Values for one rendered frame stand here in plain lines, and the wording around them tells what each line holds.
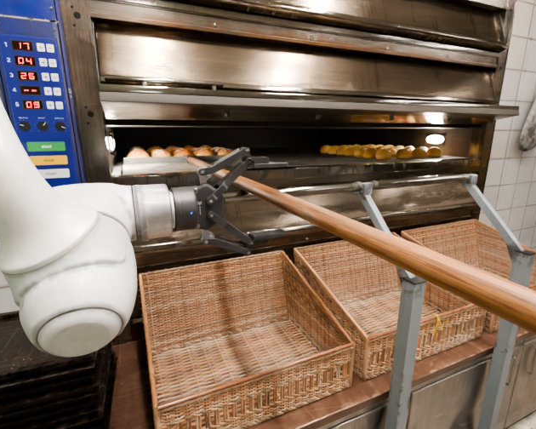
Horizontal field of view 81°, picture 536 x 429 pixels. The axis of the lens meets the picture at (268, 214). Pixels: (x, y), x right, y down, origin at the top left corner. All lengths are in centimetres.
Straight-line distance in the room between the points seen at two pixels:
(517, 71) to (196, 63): 169
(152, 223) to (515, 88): 203
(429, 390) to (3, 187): 122
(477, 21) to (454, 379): 156
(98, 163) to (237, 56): 58
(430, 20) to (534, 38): 77
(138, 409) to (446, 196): 163
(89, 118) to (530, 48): 212
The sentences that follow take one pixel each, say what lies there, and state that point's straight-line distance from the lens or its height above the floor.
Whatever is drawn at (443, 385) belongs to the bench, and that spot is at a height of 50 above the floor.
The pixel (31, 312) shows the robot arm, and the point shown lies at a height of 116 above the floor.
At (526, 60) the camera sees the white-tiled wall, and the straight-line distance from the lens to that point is 229.
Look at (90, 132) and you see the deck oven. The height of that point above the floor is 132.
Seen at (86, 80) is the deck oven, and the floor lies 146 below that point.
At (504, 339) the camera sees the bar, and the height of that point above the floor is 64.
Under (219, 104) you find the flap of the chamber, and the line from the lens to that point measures 100.
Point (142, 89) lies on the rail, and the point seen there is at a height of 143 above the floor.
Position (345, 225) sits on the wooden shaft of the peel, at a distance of 43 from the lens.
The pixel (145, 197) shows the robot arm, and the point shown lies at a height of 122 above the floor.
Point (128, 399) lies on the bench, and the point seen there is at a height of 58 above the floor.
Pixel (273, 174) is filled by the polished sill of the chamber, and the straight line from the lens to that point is 123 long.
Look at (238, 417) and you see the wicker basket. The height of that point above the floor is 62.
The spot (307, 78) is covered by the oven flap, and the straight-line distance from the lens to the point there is 129.
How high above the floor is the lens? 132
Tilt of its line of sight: 15 degrees down
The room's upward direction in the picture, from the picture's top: straight up
